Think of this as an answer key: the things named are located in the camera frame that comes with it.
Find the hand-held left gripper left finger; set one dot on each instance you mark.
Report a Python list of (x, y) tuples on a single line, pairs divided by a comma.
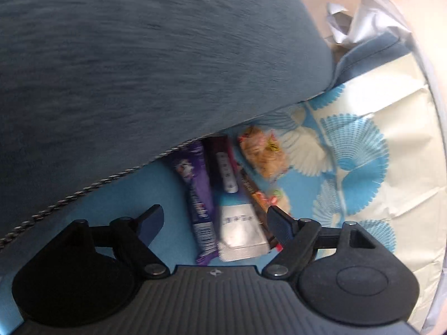
[(152, 221)]

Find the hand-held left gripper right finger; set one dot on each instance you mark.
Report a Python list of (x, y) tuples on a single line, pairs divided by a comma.
[(281, 223)]

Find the dark brown chocolate bar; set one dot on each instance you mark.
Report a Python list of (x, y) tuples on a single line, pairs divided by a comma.
[(255, 192)]

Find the white and maroon snack packet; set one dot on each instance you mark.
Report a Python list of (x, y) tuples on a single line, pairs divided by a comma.
[(237, 223)]

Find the purple chocolate bar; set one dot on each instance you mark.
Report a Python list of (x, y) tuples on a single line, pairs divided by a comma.
[(199, 199)]

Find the gold candy packet red ends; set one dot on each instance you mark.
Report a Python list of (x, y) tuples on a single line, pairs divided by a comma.
[(265, 160)]

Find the blue white fan-print sheet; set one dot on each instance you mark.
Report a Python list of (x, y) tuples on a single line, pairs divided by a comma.
[(401, 146)]

